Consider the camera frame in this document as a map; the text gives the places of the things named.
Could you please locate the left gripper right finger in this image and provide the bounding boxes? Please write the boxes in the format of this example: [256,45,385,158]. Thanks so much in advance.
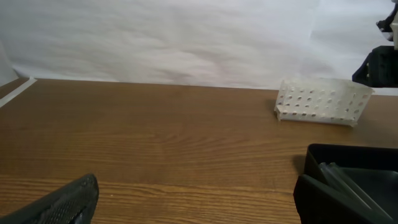
[293,174,398,224]

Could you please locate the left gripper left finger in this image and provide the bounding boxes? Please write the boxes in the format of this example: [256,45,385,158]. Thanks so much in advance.
[0,173,100,224]

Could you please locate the clear test tube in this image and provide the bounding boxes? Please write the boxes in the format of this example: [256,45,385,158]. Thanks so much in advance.
[317,161,374,215]
[328,162,394,220]

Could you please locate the black tray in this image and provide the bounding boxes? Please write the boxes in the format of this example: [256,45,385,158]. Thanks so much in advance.
[303,142,398,220]

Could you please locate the white test tube rack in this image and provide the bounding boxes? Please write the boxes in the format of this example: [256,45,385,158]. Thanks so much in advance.
[273,77,375,128]

